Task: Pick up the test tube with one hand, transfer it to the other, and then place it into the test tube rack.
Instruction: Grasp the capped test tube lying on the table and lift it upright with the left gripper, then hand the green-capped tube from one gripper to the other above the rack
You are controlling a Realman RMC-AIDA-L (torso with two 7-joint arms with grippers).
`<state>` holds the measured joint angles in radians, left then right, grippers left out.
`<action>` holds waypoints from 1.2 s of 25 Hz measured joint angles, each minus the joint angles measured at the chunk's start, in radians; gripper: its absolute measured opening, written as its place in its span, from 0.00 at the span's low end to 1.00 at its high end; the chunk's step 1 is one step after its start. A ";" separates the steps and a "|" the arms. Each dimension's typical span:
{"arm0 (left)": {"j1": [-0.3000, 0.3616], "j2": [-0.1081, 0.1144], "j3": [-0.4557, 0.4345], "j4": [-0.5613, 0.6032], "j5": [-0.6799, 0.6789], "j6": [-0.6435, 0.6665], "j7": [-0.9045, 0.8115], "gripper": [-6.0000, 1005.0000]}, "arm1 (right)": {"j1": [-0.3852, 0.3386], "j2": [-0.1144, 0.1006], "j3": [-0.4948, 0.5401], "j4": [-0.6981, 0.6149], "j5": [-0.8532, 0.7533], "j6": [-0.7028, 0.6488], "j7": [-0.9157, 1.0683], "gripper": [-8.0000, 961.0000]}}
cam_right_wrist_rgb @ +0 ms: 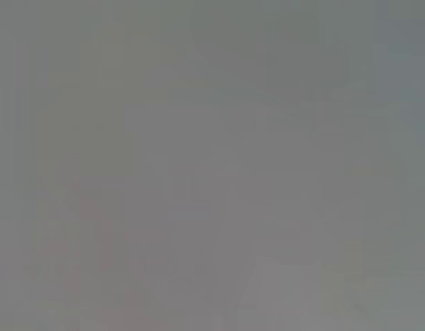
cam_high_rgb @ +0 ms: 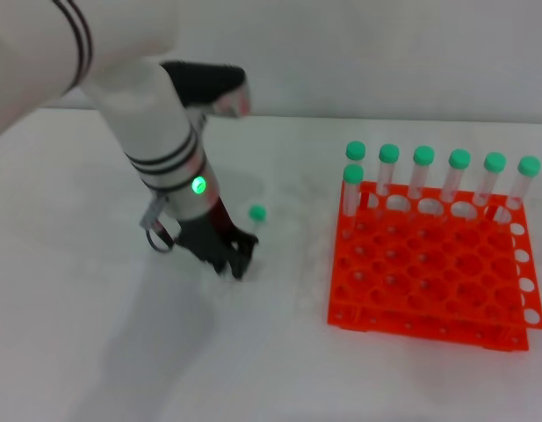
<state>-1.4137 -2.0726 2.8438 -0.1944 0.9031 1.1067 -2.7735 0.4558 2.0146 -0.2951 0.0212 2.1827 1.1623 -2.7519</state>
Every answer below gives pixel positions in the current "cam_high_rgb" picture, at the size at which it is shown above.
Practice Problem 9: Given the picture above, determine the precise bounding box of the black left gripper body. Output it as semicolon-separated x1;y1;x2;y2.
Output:
173;205;257;277

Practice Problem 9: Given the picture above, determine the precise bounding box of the green capped clear test tube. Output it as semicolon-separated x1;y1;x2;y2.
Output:
344;140;367;194
472;151;507;210
494;156;542;225
247;204;268;241
406;145;436;202
441;149;472;206
375;143;401;200
343;164;365;241

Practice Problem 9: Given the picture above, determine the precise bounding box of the orange test tube rack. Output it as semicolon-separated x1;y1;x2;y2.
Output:
326;178;542;353

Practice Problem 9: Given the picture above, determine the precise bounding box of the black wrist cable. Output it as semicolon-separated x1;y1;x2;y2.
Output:
140;196;180;253

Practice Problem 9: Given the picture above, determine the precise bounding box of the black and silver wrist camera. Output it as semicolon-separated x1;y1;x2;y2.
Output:
159;60;253;120

